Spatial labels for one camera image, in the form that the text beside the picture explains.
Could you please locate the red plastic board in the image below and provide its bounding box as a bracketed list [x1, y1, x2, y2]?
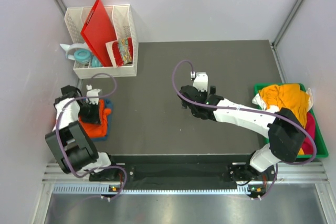
[80, 0, 117, 67]

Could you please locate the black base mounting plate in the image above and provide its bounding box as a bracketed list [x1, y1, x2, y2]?
[89, 155, 276, 190]

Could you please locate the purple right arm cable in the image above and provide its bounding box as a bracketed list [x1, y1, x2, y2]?
[172, 59, 317, 200]

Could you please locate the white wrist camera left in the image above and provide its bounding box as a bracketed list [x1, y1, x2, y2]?
[86, 84, 101, 105]

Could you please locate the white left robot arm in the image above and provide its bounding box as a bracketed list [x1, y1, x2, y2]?
[45, 85, 119, 180]

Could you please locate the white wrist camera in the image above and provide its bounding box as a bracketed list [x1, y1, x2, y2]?
[86, 84, 101, 105]
[191, 71, 208, 92]

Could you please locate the grey slotted cable duct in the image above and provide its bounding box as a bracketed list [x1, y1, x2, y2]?
[52, 184, 264, 195]

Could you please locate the yellow t shirt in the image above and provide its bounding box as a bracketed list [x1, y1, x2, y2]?
[258, 83, 311, 155]

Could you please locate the red patterned booklet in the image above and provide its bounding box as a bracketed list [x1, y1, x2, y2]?
[106, 37, 133, 68]

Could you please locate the white perforated organizer basket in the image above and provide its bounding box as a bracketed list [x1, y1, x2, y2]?
[64, 4, 139, 79]

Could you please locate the orange t shirt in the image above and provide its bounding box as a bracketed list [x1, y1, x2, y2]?
[79, 99, 104, 138]

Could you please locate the folded blue t shirt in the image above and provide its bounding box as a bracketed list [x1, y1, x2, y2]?
[90, 99, 114, 142]

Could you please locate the magenta t shirt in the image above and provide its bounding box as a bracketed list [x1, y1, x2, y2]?
[299, 112, 316, 155]

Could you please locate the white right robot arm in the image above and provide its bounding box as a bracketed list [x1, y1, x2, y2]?
[177, 85, 308, 180]

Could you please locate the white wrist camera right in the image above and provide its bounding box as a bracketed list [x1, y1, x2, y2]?
[191, 71, 208, 92]

